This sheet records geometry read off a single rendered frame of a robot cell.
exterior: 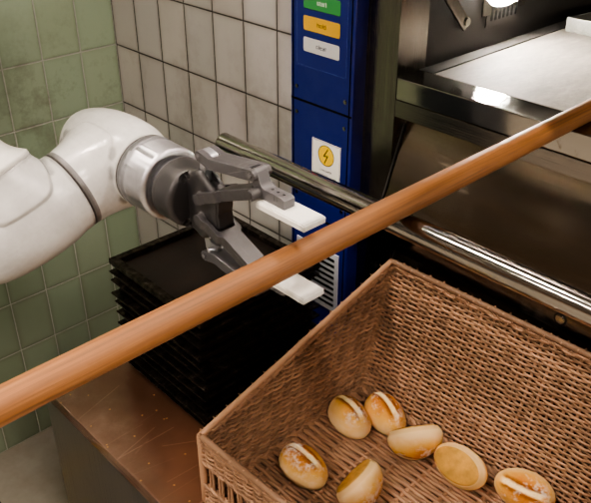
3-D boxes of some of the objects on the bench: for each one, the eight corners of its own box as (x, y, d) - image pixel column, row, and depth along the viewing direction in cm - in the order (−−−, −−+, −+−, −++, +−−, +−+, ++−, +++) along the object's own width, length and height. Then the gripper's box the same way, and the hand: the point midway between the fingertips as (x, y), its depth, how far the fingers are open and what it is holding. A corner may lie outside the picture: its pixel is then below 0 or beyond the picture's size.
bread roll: (563, 486, 124) (559, 482, 120) (547, 525, 123) (542, 522, 118) (505, 459, 130) (499, 454, 125) (489, 496, 128) (482, 493, 124)
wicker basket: (381, 368, 157) (390, 252, 143) (655, 529, 123) (702, 397, 109) (195, 501, 128) (182, 372, 114) (484, 760, 94) (518, 623, 79)
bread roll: (441, 457, 137) (452, 453, 131) (387, 465, 136) (396, 461, 129) (434, 426, 139) (445, 420, 133) (381, 433, 137) (390, 428, 131)
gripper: (196, 94, 87) (344, 155, 72) (207, 250, 97) (337, 330, 83) (140, 110, 82) (286, 178, 68) (157, 271, 93) (287, 360, 78)
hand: (295, 251), depth 77 cm, fingers open, 8 cm apart
